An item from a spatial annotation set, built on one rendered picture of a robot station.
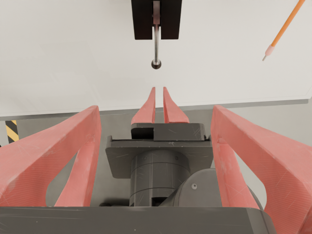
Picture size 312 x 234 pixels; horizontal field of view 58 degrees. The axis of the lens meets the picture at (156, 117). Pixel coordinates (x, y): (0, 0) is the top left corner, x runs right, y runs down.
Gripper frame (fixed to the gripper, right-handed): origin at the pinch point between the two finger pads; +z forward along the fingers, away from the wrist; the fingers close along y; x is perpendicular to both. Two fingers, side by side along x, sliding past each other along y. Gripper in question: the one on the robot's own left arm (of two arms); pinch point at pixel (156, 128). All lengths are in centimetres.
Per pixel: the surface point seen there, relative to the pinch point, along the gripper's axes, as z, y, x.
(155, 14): 15.4, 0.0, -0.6
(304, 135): 99, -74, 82
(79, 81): 32.1, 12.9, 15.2
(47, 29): 27.2, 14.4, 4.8
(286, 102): 35.4, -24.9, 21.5
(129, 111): 36.3, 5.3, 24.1
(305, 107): 105, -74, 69
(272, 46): 14.9, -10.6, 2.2
